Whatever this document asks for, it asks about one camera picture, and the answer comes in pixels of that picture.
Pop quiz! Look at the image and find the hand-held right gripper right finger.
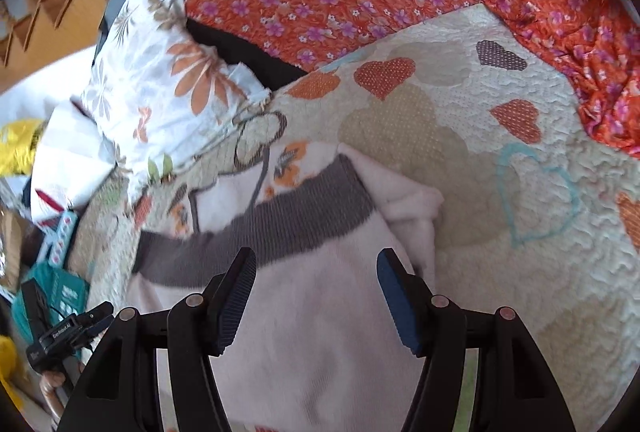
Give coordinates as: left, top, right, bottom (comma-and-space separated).
376, 248, 581, 432

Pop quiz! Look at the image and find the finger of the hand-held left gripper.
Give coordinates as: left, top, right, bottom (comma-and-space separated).
86, 316, 115, 340
82, 303, 115, 321

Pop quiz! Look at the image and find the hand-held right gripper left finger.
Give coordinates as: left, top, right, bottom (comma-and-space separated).
57, 247, 258, 432

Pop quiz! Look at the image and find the pink sweater with grey stripe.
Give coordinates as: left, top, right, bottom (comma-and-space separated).
125, 144, 446, 432

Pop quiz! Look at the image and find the person's left hand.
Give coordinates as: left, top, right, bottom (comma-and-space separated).
39, 369, 68, 415

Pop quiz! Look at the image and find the teal box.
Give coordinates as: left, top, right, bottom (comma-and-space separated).
10, 262, 91, 345

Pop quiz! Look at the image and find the yellow cloth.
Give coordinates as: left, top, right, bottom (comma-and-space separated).
0, 334, 23, 395

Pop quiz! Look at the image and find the white power strip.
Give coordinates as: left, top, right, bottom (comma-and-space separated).
37, 209, 81, 273

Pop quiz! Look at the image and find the cardboard box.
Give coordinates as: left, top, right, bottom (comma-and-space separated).
0, 207, 26, 293

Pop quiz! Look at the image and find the cream heart-patterned quilt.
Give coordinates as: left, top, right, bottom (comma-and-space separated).
65, 4, 640, 432

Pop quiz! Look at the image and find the yellow plastic bag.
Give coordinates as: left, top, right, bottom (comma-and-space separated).
0, 121, 48, 177

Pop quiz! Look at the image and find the white floral pillow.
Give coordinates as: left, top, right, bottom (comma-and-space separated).
80, 0, 273, 207

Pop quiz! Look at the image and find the orange floral blanket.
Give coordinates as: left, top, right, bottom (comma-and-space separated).
482, 0, 640, 157

